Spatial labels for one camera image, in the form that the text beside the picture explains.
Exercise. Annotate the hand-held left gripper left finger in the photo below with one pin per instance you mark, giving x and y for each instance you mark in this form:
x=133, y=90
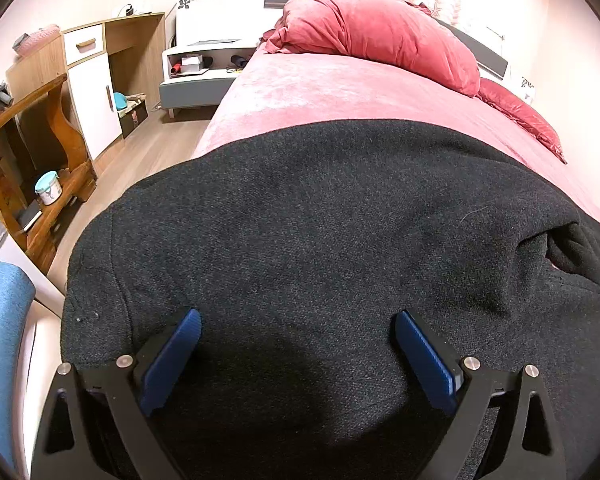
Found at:
x=172, y=360

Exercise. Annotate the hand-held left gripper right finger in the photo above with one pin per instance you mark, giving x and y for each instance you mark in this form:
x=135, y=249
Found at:
x=425, y=360

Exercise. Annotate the black wool coat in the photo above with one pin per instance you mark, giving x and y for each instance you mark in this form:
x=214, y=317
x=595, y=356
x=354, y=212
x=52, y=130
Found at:
x=305, y=235

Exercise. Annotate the blue chair seat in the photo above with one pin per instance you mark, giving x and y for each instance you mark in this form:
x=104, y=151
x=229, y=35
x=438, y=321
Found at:
x=0, y=335

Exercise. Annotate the dark flat book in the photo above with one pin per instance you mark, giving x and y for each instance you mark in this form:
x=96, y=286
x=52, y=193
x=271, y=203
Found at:
x=30, y=219

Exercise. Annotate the white pot with teal lid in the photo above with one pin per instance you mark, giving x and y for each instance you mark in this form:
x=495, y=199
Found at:
x=47, y=190

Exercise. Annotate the black storage box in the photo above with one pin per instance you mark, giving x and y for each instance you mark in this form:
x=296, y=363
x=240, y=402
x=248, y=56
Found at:
x=132, y=119

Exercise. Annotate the curved wooden shelf unit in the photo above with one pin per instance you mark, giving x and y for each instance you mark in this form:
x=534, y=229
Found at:
x=67, y=132

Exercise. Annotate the teal bowl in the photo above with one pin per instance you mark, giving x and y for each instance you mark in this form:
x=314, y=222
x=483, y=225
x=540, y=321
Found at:
x=119, y=102

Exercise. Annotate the wooden cabinet with white door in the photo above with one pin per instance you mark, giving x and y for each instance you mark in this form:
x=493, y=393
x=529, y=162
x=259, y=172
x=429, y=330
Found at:
x=92, y=105

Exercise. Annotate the red pillow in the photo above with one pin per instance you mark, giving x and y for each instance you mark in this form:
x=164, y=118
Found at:
x=520, y=110

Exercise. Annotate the white and grey nightstand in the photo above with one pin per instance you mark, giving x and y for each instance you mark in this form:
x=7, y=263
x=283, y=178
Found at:
x=195, y=87

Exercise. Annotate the bed with pink sheet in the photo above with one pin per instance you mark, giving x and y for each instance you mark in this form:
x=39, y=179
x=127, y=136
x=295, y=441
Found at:
x=355, y=95

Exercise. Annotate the white floral headboard panel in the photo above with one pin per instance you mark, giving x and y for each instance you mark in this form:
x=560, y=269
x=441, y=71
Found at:
x=527, y=87

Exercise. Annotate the small white box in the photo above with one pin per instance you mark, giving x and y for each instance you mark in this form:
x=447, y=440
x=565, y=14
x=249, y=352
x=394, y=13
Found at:
x=192, y=63

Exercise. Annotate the red duvet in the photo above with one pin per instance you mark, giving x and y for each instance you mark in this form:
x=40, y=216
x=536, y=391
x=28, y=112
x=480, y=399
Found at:
x=380, y=25

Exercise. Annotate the white floral pillow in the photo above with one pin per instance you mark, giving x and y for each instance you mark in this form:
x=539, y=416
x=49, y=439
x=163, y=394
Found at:
x=215, y=15

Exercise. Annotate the pink fluffy item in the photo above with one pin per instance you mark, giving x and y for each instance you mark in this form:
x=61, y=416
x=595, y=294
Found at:
x=37, y=37

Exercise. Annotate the white power strip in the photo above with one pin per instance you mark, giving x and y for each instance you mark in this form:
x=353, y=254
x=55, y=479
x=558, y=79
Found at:
x=130, y=10

